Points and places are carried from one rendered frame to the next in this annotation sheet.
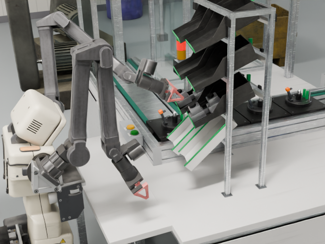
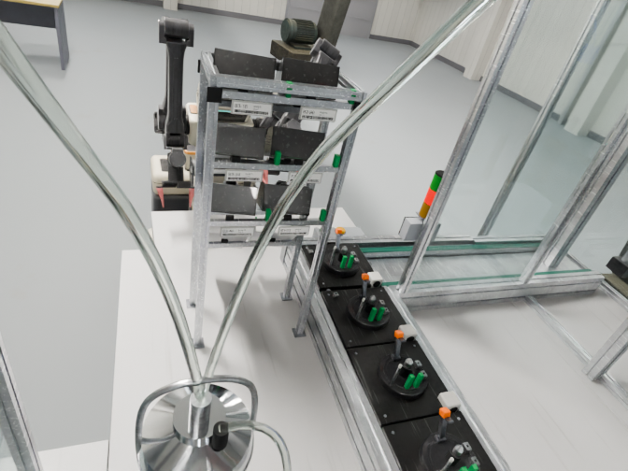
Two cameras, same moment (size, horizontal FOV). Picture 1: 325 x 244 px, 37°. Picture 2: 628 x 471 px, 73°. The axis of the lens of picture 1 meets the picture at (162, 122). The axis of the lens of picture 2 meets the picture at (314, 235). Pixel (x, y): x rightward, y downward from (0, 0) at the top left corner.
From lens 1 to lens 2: 2.41 m
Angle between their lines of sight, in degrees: 71
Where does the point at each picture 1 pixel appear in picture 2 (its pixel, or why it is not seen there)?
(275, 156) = (280, 392)
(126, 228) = (166, 222)
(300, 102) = (430, 456)
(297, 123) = (363, 442)
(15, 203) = not seen: hidden behind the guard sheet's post
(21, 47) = not seen: outside the picture
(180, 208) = (181, 260)
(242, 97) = not seen: hidden behind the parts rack
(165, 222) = (162, 246)
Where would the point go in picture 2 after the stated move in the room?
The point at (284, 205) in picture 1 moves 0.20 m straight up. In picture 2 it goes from (137, 353) to (135, 304)
